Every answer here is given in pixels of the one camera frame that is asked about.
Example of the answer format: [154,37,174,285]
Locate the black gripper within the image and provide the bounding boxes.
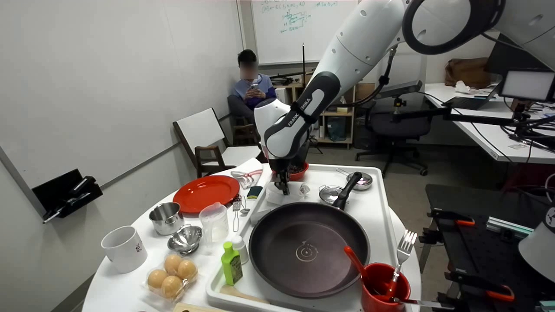
[268,153,308,197]

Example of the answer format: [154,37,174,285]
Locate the black frying pan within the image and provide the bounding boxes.
[247,171,370,301]

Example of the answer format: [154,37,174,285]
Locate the red bowl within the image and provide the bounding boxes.
[285,162,312,183]

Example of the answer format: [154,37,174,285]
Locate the red striped white towel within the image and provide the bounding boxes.
[228,158,266,183]

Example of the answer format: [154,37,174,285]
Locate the small white jar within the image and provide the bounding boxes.
[227,233,249,268]

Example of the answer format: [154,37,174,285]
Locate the red plate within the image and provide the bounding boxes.
[171,174,240,217]

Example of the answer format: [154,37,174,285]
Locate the clear glass cup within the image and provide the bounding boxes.
[197,202,230,249]
[98,224,148,275]

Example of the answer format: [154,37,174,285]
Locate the shallow steel bowl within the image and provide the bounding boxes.
[344,171,374,193]

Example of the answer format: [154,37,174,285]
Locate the white tray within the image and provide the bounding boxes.
[204,164,400,312]

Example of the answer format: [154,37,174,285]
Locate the white seat wooden chair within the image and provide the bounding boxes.
[171,108,263,179]

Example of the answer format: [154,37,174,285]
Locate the green bottle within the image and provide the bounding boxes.
[220,240,246,288]

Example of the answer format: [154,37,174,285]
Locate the seated person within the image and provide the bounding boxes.
[225,49,277,127]

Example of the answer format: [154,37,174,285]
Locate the orange utensil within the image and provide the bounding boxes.
[343,245,370,280]

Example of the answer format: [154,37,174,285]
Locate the steel cup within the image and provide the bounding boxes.
[147,202,185,238]

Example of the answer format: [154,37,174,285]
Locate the brown egg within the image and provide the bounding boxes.
[162,252,183,276]
[159,275,183,301]
[176,259,199,283]
[145,269,169,290]

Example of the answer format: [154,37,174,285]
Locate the black swivel chair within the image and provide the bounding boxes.
[353,80,431,176]

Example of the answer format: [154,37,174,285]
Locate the silver fork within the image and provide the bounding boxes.
[384,231,419,297]

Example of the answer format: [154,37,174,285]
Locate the red cup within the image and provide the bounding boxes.
[360,262,412,312]

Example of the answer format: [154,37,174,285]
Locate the toy sushi board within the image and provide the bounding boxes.
[171,302,211,312]

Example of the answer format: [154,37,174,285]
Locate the brown bag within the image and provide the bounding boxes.
[443,58,490,91]

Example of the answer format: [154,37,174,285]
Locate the white desk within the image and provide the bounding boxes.
[423,80,555,167]

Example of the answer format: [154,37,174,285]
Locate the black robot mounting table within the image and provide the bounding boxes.
[423,183,555,312]

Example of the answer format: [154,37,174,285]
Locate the green silver bar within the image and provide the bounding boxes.
[485,216,535,240]

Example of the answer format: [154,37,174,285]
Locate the black monitor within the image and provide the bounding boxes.
[483,32,555,75]

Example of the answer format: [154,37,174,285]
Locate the bright laptop screen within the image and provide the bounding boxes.
[497,68,555,105]

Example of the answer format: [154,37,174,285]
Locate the large wall whiteboard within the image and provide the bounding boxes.
[249,0,360,67]

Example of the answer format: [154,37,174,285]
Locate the orange handled clamp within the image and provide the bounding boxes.
[447,269,516,306]
[429,209,478,231]

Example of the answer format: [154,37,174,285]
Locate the black wall holder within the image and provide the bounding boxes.
[31,169,103,224]

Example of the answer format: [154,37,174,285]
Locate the black desk mount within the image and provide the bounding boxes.
[449,103,555,148]

